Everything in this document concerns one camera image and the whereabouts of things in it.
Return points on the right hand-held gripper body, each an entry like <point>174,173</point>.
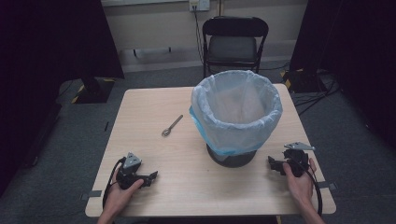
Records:
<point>297,160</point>

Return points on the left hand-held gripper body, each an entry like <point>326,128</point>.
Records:
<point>127,177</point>

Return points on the person's left hand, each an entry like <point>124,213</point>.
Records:
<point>120,197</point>

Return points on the person's right hand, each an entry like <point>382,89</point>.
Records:
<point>302,186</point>

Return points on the grey tape strip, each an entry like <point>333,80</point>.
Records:
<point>327,185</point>
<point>91,195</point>

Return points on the dark round trash bin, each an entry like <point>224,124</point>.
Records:
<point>232,160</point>

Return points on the metal spoon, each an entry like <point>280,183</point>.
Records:
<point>171,126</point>

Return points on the bin with blue liner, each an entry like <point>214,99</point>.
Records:
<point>218,130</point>

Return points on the black stand base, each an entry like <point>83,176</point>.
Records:
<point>303,81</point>
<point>95,91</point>

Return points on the black folding chair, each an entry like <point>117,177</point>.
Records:
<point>232,46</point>

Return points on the black curtain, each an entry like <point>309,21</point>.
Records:
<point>358,46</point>
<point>46,46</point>

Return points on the white wall outlet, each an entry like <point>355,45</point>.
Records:
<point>199,4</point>

